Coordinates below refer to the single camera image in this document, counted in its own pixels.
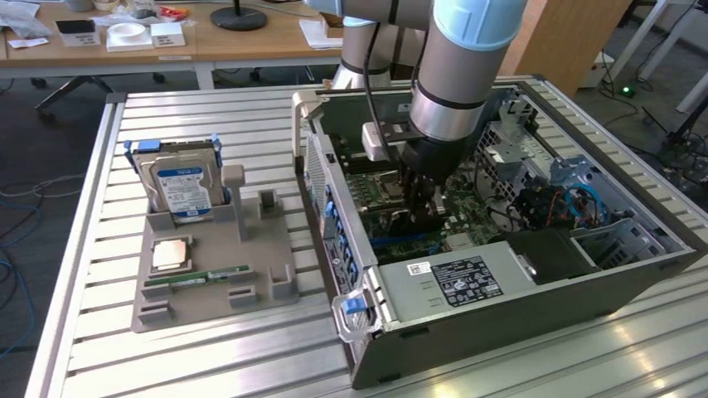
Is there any grey parts rack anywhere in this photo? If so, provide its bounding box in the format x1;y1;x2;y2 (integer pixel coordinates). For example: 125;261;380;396
131;164;303;334

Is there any GPU card with silver bracket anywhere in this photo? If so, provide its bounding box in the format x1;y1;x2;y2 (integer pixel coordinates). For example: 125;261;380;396
384;209;447;241

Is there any open black PC case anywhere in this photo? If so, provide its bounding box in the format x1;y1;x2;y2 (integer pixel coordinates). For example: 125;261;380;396
291;80;708;391

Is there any black lamp base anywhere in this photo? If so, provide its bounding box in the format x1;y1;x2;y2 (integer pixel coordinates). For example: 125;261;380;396
209;0;269;32

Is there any green motherboard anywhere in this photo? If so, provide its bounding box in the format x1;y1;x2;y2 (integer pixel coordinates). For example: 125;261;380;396
335;138;504;262

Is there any silver drive cage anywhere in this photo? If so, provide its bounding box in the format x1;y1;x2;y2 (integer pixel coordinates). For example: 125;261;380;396
469;97;557;198

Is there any white tape roll block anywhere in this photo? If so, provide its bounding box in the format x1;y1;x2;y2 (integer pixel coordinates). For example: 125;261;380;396
105;22;155;53

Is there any silver CPU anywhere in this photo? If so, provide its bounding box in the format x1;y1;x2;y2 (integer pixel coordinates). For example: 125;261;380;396
151;239;189;271

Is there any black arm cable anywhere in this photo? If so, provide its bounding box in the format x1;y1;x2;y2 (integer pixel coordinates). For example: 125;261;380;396
361;20;397;165

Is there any CPU socket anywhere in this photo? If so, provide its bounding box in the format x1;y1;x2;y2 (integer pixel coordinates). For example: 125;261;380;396
375;170;405;205

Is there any wooden desk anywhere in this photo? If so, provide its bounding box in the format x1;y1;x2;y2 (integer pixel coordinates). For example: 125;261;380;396
0;0;432;90

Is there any plain white box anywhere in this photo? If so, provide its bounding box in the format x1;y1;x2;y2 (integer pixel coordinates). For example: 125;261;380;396
149;22;185;49

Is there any clear plastic bag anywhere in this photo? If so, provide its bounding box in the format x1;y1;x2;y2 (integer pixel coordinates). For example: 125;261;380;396
0;2;55;38

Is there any blue wire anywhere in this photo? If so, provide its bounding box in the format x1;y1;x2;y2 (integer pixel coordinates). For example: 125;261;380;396
561;182;609;230

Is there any white paper stack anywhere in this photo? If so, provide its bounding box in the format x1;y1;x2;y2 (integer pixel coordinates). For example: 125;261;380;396
297;17;345;51

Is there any green RAM stick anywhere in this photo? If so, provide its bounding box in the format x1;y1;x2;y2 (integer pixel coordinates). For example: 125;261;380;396
144;266;251;289

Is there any hard disk in blue carrier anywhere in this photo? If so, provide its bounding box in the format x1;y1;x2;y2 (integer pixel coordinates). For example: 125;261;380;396
124;134;225;226

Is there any blue expansion slot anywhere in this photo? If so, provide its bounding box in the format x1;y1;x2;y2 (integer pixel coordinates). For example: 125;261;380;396
368;234;428;246

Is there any white box with black top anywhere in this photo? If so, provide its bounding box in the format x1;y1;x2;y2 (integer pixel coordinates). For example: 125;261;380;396
55;19;103;47

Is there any blue floor cable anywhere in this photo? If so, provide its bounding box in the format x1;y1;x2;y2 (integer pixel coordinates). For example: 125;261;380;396
0;198;43;357

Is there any black office chair base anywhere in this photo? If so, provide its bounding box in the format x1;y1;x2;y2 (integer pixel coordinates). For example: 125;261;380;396
32;72;167;121

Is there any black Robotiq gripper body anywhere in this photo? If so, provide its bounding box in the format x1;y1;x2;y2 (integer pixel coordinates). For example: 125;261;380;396
400;138;464;186

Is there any red wire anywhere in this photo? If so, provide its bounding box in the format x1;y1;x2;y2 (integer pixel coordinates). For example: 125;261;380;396
549;188;580;227

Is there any silver disk bay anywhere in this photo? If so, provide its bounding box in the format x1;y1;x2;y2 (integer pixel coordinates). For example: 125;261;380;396
568;217;669;271

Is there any grey power supply unit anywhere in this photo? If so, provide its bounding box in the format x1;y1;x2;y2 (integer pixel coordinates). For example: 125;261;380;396
377;241;536;323

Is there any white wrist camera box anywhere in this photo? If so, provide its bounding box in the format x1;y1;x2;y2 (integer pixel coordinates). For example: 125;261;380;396
360;122;400;163

